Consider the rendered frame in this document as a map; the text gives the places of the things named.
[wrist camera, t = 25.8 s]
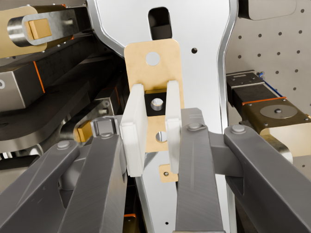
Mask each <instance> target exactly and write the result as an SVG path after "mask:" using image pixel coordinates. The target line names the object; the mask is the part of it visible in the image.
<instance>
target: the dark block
mask: <svg viewBox="0 0 311 233"><path fill-rule="evenodd" d="M98 52H99V51H98V47H97V43H96V39H95V35H94V33H90V34H85V35H79V36H74V39H73V40H68V41H67V42H66V43H61V44H59V45H57V46H54V47H52V48H50V49H47V50H45V52H44V53H41V52H36V53H34V54H31V55H29V56H26V57H24V58H21V59H19V60H16V61H14V62H11V63H9V64H6V65H4V66H0V112H4V111H10V110H19V109H25V108H26V107H28V106H29V105H30V104H32V103H33V102H34V101H36V100H37V99H38V98H39V97H41V96H42V95H43V94H44V93H45V91H44V89H45V88H47V87H48V86H49V85H51V84H52V83H53V82H55V81H56V80H58V79H59V78H60V77H62V76H63V75H64V74H66V73H67V72H68V71H70V70H71V69H72V68H74V67H75V66H77V65H78V64H79V63H81V62H82V61H83V60H85V59H86V58H88V57H89V56H90V55H91V54H94V53H98Z"/></svg>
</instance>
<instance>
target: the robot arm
mask: <svg viewBox="0 0 311 233"><path fill-rule="evenodd" d="M90 123H91V128H92V132H93V140H92V143H91V144H90V145H86V146H83V147H79V146H78V143H77V142H76V141H74V140H64V141H60V142H59V143H57V144H55V145H53V146H52V147H51V148H50V149H49V150H48V151H46V152H45V153H44V154H43V155H42V156H41V157H40V158H39V159H38V160H36V161H35V162H34V163H33V164H32V165H31V166H30V167H29V168H28V169H27V170H25V171H24V172H23V173H22V174H21V175H20V176H19V177H18V178H17V179H16V180H14V181H13V182H12V183H11V184H10V185H9V186H8V187H7V188H6V189H4V190H3V191H2V192H1V193H0V233H122V231H123V221H124V208H125V198H126V188H127V173H126V168H127V171H128V176H129V175H130V177H139V176H141V174H143V167H144V157H145V148H146V138H147V128H148V117H147V114H146V107H145V100H144V88H143V85H142V84H134V86H132V89H131V92H130V95H129V98H128V101H127V105H126V108H125V111H124V114H123V115H117V116H101V117H98V118H96V119H94V120H92V121H91V122H90ZM165 125H166V134H167V142H168V154H169V163H170V171H171V172H173V174H177V173H178V189H177V205H176V221H175V231H173V232H172V233H226V231H225V230H224V228H223V222H222V216H221V209H220V203H219V197H218V189H217V182H216V176H215V174H218V175H225V181H226V182H227V184H228V185H229V187H230V188H231V190H232V192H233V193H234V195H235V196H236V198H237V200H238V201H239V203H240V204H241V206H242V207H243V209H244V211H245V212H246V214H247V215H248V217H249V218H250V220H251V221H252V223H253V225H254V226H255V228H256V230H257V231H258V233H311V180H310V179H309V178H308V177H307V176H305V175H304V174H303V173H302V172H301V171H300V170H299V169H297V168H296V167H295V166H294V165H293V164H292V163H291V162H290V161H288V160H287V159H286V158H285V157H284V156H283V155H282V154H280V153H279V152H278V151H277V150H276V149H275V148H274V147H273V146H271V145H270V144H269V143H268V142H267V141H266V140H265V139H263V138H262V137H261V136H260V135H259V134H258V133H257V132H255V131H254V130H253V129H252V128H251V127H249V126H245V125H242V124H241V125H240V124H236V125H231V126H228V127H226V128H225V129H224V133H223V134H219V133H213V132H211V131H209V130H208V127H207V125H205V122H204V118H203V114H202V111H201V110H200V109H199V108H197V107H195V108H184V109H181V108H180V94H179V83H178V81H177V80H170V81H169V82H168V84H167V100H166V115H165ZM58 182H59V184H60V186H59V187H58Z"/></svg>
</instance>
